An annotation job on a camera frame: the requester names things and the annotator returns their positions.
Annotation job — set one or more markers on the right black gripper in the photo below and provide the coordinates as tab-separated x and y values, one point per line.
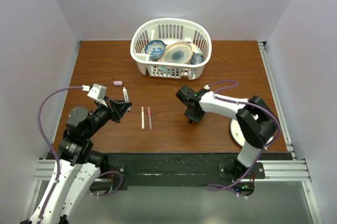
196	119

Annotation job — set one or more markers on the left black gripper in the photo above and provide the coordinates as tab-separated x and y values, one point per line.
112	110

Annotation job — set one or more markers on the white black marker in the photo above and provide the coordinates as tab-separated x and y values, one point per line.
125	94

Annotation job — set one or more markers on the white pink pen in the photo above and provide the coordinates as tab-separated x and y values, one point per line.
142	118

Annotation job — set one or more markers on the purple eraser cap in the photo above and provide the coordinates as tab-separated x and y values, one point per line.
118	83

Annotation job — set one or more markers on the red purple pen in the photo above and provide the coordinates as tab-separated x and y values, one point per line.
149	118

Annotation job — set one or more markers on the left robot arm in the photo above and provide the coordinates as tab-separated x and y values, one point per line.
76	164

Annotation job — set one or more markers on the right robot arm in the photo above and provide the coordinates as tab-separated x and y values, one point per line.
256	121

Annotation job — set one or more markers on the watermelon pattern plate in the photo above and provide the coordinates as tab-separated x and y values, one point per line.
236	133

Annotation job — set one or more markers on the dark blue cup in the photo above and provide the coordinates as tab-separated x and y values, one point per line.
197	58

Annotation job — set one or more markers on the beige blue plate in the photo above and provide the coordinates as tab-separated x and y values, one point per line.
177	53

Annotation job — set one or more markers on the blue patterned bowl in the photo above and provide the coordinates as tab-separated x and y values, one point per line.
155	49

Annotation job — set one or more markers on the white plastic basket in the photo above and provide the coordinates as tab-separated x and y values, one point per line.
170	30

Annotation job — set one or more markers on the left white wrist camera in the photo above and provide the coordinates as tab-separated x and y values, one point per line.
96	92

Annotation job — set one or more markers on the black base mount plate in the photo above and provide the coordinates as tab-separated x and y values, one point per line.
171	169

